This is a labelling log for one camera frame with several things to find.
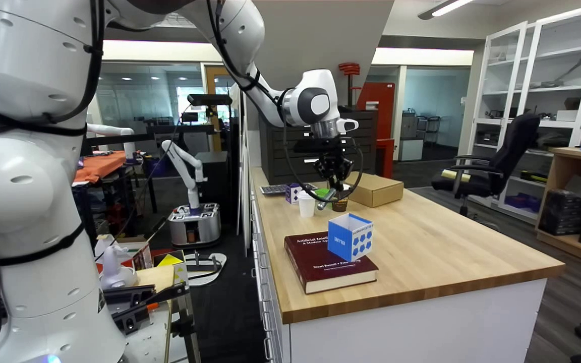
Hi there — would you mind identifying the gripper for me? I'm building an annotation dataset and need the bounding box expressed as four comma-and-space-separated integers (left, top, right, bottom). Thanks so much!
315, 150, 355, 196

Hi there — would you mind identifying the grey marker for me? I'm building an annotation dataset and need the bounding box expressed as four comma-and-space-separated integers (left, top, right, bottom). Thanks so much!
316, 189, 337, 211

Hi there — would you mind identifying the closed cardboard box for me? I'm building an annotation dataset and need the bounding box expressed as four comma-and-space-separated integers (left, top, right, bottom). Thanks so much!
343, 172, 405, 209

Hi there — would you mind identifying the blue and white open box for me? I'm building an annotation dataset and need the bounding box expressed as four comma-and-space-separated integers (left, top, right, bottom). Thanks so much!
327, 213, 374, 263

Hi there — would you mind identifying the yellow and black box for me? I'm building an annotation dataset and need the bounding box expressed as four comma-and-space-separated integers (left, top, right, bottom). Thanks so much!
153, 250, 190, 286

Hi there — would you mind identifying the white paper cup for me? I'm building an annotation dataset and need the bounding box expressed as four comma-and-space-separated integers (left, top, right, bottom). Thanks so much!
298, 194, 317, 218

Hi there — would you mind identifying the grey calculator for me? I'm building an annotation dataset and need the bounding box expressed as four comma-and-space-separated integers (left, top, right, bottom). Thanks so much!
259, 183, 319, 197

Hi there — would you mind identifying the black drawer cabinet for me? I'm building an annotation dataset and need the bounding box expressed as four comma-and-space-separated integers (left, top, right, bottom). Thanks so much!
259, 109, 378, 186

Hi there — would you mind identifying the red machine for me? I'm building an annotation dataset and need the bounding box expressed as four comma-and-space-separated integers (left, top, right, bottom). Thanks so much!
338, 62, 397, 180

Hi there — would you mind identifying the dark red hardcover book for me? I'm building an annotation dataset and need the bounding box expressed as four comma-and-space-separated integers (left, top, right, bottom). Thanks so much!
284, 231, 379, 295

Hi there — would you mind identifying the small white robot on base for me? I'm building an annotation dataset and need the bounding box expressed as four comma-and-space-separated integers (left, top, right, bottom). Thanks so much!
161, 139, 222, 249

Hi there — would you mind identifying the ceiling light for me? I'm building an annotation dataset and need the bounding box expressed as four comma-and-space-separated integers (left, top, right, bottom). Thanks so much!
418, 0, 477, 21

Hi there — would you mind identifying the black clamp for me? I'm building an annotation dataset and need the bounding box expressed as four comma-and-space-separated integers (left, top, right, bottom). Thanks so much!
103, 281, 191, 336

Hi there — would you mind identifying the white glass door cabinet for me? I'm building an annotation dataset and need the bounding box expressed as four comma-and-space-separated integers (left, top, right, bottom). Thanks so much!
464, 2, 581, 223

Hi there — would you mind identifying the wooden shelf unit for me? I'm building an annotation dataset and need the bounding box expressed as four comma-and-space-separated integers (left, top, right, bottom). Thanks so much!
536, 147, 581, 264

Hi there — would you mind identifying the table with orange cloth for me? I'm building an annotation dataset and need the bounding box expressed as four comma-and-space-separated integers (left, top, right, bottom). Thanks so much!
72, 150, 142, 237

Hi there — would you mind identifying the white spray bottle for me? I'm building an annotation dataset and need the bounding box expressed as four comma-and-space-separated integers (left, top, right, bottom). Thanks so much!
99, 245, 138, 290

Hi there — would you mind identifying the camera on mount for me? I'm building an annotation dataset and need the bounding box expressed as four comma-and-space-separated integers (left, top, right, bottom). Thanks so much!
187, 93, 234, 153

